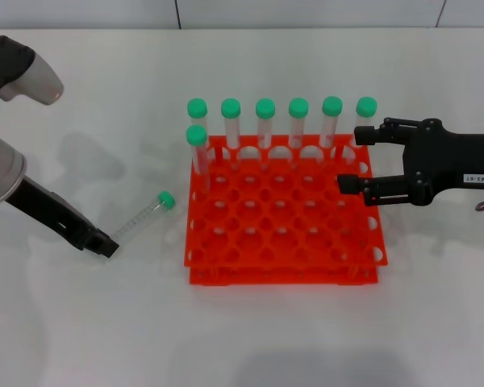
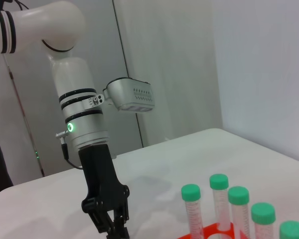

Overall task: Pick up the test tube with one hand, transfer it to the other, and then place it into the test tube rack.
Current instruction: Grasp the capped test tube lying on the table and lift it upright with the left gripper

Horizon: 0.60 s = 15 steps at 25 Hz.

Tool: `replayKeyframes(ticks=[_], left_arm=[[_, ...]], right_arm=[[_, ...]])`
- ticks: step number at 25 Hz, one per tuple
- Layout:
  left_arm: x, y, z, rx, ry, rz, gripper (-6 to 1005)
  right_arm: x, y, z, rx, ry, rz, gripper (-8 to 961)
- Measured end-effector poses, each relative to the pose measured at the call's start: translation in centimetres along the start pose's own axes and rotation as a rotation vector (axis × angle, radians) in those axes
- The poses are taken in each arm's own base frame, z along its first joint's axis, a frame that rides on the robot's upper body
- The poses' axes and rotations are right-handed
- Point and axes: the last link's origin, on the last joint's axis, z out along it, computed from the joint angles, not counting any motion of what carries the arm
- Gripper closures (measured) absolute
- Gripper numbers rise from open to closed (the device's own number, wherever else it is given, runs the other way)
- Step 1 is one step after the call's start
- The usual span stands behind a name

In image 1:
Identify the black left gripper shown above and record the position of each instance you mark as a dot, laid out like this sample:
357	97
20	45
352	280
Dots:
44	205

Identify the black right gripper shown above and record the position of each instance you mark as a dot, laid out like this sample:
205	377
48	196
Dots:
439	161

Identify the green capped clear test tube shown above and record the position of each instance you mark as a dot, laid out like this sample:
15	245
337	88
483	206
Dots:
197	108
366	106
332	105
230	108
196	135
298	107
166	198
265	108

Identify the orange test tube rack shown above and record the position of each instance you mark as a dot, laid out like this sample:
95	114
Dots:
294	264

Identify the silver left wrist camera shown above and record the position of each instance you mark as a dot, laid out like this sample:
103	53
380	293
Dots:
40	80

